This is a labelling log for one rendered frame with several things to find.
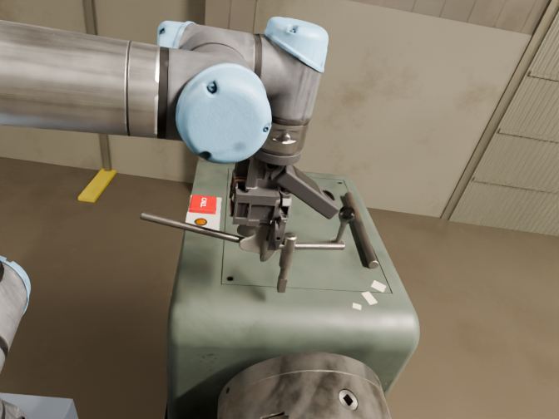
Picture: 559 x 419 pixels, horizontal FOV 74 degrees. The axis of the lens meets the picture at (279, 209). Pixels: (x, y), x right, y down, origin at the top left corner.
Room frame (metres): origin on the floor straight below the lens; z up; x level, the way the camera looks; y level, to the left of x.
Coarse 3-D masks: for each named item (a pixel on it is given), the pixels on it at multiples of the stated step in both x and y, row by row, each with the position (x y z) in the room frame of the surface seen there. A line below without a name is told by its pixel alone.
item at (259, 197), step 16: (256, 160) 0.45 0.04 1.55; (272, 160) 0.44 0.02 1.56; (288, 160) 0.44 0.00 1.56; (240, 176) 0.46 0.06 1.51; (256, 176) 0.45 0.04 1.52; (272, 176) 0.45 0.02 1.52; (240, 192) 0.43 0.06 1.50; (256, 192) 0.44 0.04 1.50; (272, 192) 0.45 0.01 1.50; (288, 192) 0.46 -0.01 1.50; (240, 208) 0.43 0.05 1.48; (256, 208) 0.44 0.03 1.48; (272, 208) 0.44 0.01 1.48; (288, 208) 0.45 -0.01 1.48; (256, 224) 0.43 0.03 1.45
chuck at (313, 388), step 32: (256, 384) 0.34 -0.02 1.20; (288, 384) 0.33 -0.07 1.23; (320, 384) 0.34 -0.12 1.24; (352, 384) 0.36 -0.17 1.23; (224, 416) 0.31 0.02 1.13; (256, 416) 0.29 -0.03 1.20; (288, 416) 0.29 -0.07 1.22; (320, 416) 0.29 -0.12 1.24; (352, 416) 0.30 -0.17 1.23; (384, 416) 0.33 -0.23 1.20
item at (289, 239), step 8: (288, 232) 0.49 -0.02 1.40; (288, 240) 0.48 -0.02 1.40; (288, 248) 0.47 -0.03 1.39; (280, 256) 0.48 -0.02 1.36; (288, 256) 0.47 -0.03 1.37; (280, 264) 0.47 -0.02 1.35; (288, 264) 0.47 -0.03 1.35; (280, 272) 0.47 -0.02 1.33; (280, 280) 0.47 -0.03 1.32; (280, 288) 0.46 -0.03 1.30
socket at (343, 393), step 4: (340, 392) 0.33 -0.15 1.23; (344, 392) 0.34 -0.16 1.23; (348, 392) 0.34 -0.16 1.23; (340, 396) 0.33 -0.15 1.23; (344, 396) 0.33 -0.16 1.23; (348, 396) 0.33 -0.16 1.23; (352, 396) 0.34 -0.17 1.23; (340, 400) 0.32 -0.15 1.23; (344, 400) 0.33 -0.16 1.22; (348, 400) 0.33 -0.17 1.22; (352, 400) 0.33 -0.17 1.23; (356, 400) 0.33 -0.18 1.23; (344, 404) 0.32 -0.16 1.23; (348, 404) 0.33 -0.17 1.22; (352, 404) 0.32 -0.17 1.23; (356, 404) 0.32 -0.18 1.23; (348, 408) 0.31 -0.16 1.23; (352, 408) 0.31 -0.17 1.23
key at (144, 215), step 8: (144, 216) 0.42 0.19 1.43; (152, 216) 0.43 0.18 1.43; (160, 216) 0.43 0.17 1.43; (168, 224) 0.43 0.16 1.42; (176, 224) 0.43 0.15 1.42; (184, 224) 0.44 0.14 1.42; (192, 224) 0.44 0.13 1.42; (200, 232) 0.44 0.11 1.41; (208, 232) 0.44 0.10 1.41; (216, 232) 0.45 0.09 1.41; (224, 232) 0.46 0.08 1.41; (232, 240) 0.45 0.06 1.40; (280, 248) 0.47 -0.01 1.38; (296, 248) 0.48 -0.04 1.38; (304, 248) 0.49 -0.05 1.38; (312, 248) 0.49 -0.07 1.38; (320, 248) 0.49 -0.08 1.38; (328, 248) 0.50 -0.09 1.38; (336, 248) 0.50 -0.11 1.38
